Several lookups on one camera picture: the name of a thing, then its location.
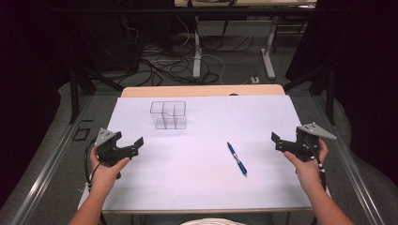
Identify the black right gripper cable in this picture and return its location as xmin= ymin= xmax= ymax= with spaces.
xmin=308 ymin=140 xmax=329 ymax=190

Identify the white table cover sheet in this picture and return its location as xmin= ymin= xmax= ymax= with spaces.
xmin=78 ymin=95 xmax=314 ymax=215

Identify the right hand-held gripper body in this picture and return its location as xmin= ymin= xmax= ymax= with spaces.
xmin=293 ymin=122 xmax=338 ymax=163

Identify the black metal stand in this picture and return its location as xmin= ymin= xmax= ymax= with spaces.
xmin=283 ymin=62 xmax=337 ymax=126
xmin=69 ymin=6 xmax=126 ymax=125

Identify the black square floor frame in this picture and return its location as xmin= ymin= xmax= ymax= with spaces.
xmin=71 ymin=127 xmax=92 ymax=143

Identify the clear acrylic organizer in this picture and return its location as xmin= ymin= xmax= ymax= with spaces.
xmin=149 ymin=99 xmax=188 ymax=130

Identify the person's left hand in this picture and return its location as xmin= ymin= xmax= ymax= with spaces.
xmin=89 ymin=146 xmax=131 ymax=194

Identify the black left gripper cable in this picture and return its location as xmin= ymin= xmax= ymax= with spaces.
xmin=83 ymin=138 xmax=101 ymax=192

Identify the person's white clothing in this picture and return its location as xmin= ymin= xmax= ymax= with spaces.
xmin=179 ymin=217 xmax=249 ymax=225

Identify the blue pen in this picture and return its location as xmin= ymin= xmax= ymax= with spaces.
xmin=226 ymin=141 xmax=249 ymax=178

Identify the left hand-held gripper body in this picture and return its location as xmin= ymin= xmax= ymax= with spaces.
xmin=94 ymin=127 xmax=128 ymax=168

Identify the white desk leg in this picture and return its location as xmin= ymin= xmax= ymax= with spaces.
xmin=260 ymin=16 xmax=277 ymax=80
xmin=191 ymin=16 xmax=203 ymax=80

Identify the dark curtain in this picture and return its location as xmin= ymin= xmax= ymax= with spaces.
xmin=285 ymin=0 xmax=398 ymax=188
xmin=0 ymin=0 xmax=76 ymax=210

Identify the tangle of floor cables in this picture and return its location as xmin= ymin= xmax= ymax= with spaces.
xmin=125 ymin=15 xmax=255 ymax=87

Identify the aluminium floor rail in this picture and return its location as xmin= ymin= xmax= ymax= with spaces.
xmin=8 ymin=95 xmax=94 ymax=225
xmin=311 ymin=95 xmax=387 ymax=225

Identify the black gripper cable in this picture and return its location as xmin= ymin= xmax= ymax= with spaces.
xmin=308 ymin=140 xmax=329 ymax=190
xmin=83 ymin=138 xmax=101 ymax=192

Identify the person's right hand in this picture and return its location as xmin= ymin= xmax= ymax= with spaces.
xmin=283 ymin=139 xmax=329 ymax=192

